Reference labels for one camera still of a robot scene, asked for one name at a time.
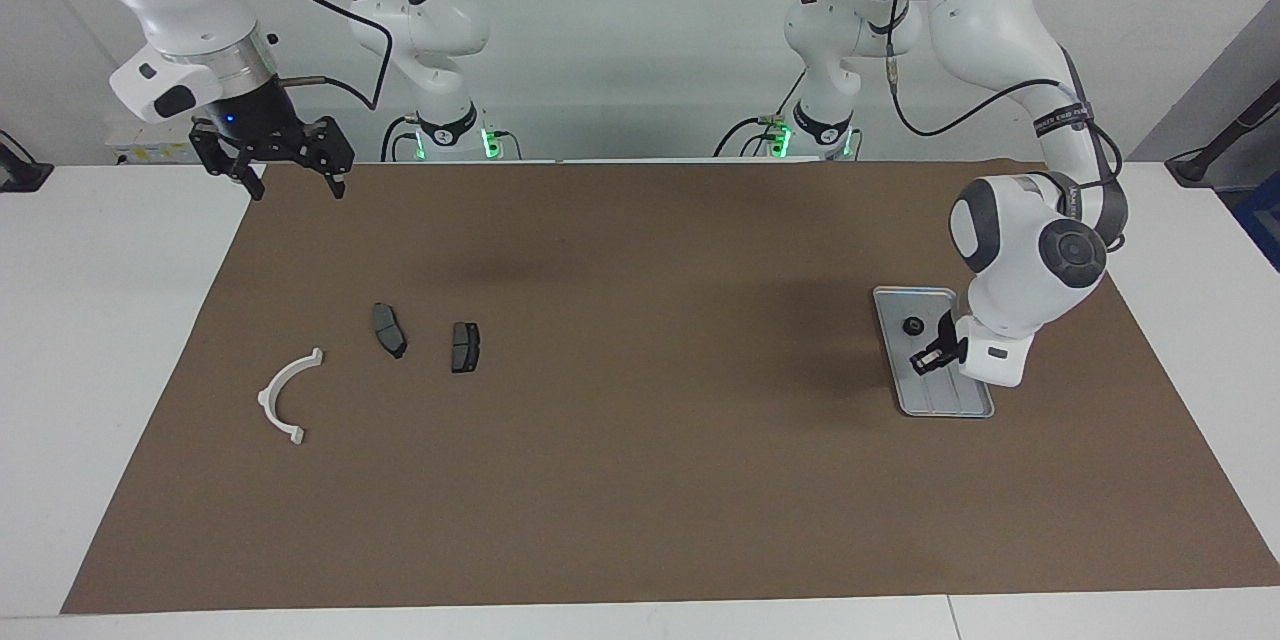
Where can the black clamp mount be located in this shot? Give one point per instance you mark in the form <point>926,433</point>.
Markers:
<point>20,170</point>

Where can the white curved plastic bracket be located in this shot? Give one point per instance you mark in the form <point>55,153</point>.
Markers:
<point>272,410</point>

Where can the blue bin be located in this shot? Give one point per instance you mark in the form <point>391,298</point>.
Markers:
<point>1262,220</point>

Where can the silver metal tray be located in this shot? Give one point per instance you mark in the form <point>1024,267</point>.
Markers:
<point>940,398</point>

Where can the brown table mat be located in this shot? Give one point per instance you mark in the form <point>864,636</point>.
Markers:
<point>640,500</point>

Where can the white box yellow labels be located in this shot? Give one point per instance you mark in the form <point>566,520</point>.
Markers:
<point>150,152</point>

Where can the short dark grey brake pad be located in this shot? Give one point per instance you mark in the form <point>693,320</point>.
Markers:
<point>465,348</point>

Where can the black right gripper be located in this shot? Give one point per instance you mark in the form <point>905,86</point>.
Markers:
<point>255,115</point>

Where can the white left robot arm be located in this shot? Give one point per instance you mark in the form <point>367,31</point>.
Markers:
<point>1010,20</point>

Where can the long dark grey brake pad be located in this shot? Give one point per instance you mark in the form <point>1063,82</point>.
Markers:
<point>388,330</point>

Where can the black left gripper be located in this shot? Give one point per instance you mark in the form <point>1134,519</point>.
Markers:
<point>955,350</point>

